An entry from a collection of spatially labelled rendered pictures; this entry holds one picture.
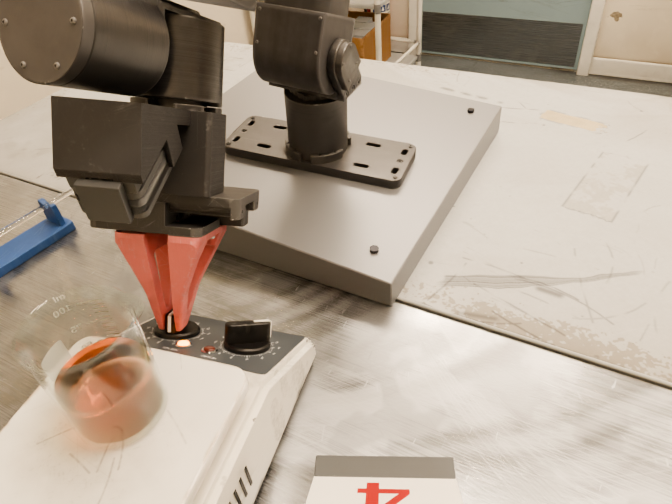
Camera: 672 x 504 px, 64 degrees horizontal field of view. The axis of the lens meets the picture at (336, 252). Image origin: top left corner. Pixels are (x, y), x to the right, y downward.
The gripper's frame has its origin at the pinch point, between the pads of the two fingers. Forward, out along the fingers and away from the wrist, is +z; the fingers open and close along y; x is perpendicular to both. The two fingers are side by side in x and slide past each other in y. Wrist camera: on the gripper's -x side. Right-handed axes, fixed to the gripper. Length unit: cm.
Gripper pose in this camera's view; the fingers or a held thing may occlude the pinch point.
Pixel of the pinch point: (173, 316)
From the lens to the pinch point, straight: 39.6
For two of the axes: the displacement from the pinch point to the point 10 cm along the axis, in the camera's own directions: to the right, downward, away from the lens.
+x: 0.6, -2.1, 9.8
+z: -0.8, 9.7, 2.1
